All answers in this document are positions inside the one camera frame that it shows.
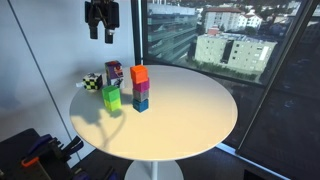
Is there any grey block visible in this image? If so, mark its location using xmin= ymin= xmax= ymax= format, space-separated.
xmin=132 ymin=88 xmax=150 ymax=103

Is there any white table pedestal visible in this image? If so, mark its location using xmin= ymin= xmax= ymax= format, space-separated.
xmin=124 ymin=159 xmax=184 ymax=180

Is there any green block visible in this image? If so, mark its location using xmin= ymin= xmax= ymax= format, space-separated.
xmin=101 ymin=85 xmax=121 ymax=103

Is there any pink block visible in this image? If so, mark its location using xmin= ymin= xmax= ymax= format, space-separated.
xmin=132 ymin=78 xmax=151 ymax=94

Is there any black tool cart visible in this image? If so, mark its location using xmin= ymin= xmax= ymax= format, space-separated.
xmin=0 ymin=128 xmax=73 ymax=180

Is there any blue white soft cube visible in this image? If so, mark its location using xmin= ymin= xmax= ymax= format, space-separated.
xmin=106 ymin=77 xmax=126 ymax=90

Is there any orange handled clamp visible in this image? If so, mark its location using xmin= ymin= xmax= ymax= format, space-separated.
xmin=21 ymin=155 xmax=41 ymax=168

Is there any glass office building outside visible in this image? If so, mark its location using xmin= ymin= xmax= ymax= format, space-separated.
xmin=146 ymin=3 xmax=198 ymax=63

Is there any purple handled clamp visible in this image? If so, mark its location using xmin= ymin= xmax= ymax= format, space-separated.
xmin=28 ymin=133 xmax=54 ymax=156

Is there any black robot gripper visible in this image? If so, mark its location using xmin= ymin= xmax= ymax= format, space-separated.
xmin=84 ymin=0 xmax=120 ymax=45

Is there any yellow-green block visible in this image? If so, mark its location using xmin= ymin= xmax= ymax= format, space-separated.
xmin=103 ymin=98 xmax=122 ymax=112

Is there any colourful printed soft cube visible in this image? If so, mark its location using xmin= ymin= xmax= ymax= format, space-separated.
xmin=104 ymin=60 xmax=124 ymax=81

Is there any blue block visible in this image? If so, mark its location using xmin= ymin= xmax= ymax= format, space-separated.
xmin=132 ymin=98 xmax=150 ymax=113

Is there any orange block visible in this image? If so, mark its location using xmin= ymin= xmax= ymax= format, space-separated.
xmin=129 ymin=64 xmax=149 ymax=85

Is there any beige building outside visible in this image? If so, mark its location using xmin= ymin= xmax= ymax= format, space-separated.
xmin=194 ymin=31 xmax=278 ymax=75

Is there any dark slanted window frame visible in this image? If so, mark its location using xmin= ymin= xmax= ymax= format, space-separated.
xmin=234 ymin=0 xmax=320 ymax=156

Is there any black white patterned soft cube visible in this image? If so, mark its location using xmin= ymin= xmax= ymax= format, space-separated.
xmin=75 ymin=72 xmax=104 ymax=91

